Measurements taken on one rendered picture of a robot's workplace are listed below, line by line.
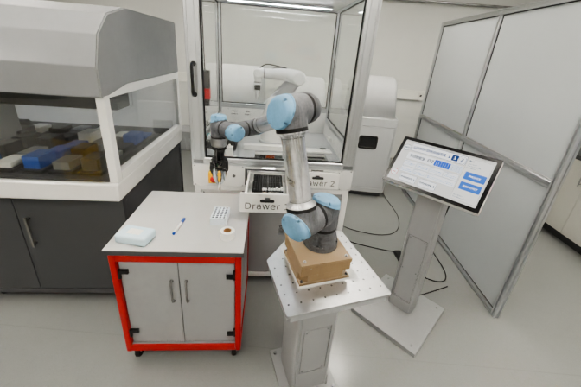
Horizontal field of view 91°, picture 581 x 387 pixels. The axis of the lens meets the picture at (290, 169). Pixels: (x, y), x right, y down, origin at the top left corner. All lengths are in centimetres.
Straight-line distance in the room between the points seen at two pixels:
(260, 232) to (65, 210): 116
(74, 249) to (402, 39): 475
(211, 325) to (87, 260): 92
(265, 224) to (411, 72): 386
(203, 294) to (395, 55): 442
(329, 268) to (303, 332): 38
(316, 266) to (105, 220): 131
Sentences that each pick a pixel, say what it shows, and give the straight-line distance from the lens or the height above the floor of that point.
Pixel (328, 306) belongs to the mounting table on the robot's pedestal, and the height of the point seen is 76.
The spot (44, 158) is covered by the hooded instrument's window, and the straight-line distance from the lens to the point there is 192.
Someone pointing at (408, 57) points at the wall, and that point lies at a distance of 517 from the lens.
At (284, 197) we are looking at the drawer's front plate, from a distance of 152.
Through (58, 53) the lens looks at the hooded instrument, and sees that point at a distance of 172.
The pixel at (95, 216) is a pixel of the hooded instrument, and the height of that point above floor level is 66.
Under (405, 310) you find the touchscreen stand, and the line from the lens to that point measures 231.
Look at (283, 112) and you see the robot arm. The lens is 95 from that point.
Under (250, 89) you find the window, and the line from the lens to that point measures 171.
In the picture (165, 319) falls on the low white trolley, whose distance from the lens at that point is 179.
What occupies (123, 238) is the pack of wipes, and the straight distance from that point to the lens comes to 153.
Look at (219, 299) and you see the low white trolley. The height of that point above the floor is 44.
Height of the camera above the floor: 163
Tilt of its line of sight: 22 degrees down
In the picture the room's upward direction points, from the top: 5 degrees clockwise
